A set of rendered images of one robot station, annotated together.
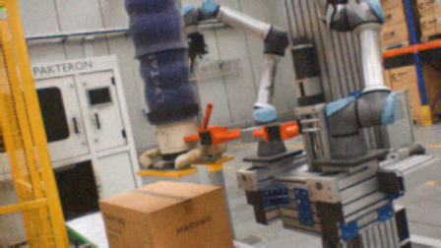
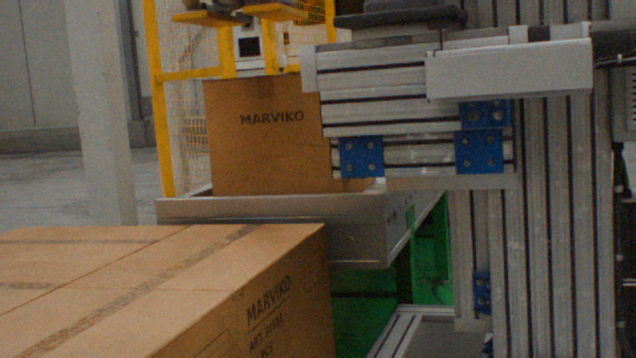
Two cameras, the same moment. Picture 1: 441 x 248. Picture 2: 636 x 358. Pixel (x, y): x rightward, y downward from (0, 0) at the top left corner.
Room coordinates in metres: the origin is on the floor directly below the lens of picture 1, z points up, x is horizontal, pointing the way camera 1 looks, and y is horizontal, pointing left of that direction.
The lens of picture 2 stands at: (0.65, -1.47, 0.93)
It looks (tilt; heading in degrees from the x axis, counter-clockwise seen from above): 8 degrees down; 50
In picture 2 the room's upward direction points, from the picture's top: 5 degrees counter-clockwise
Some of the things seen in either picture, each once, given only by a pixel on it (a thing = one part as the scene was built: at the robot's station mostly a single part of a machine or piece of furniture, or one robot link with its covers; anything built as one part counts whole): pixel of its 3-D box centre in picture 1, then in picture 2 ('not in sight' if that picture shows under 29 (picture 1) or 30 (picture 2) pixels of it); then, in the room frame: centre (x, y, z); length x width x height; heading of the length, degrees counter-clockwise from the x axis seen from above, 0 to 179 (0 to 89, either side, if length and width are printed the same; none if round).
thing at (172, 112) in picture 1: (173, 111); not in sight; (1.81, 0.17, 1.35); 0.23 x 0.23 x 0.04
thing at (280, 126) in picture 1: (280, 131); not in sight; (1.34, -0.20, 1.23); 0.08 x 0.07 x 0.05; 38
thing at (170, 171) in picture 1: (164, 167); (211, 14); (1.75, 0.24, 1.13); 0.34 x 0.10 x 0.05; 38
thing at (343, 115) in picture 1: (344, 114); not in sight; (1.70, -0.52, 1.20); 0.13 x 0.12 x 0.14; 61
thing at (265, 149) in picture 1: (270, 144); not in sight; (2.13, -0.25, 1.09); 0.15 x 0.15 x 0.10
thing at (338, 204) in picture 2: not in sight; (264, 206); (1.83, 0.17, 0.58); 0.70 x 0.03 x 0.06; 122
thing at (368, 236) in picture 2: not in sight; (267, 242); (1.83, 0.17, 0.48); 0.70 x 0.03 x 0.15; 122
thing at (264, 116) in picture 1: (266, 121); not in sight; (2.13, -0.25, 1.20); 0.13 x 0.12 x 0.14; 2
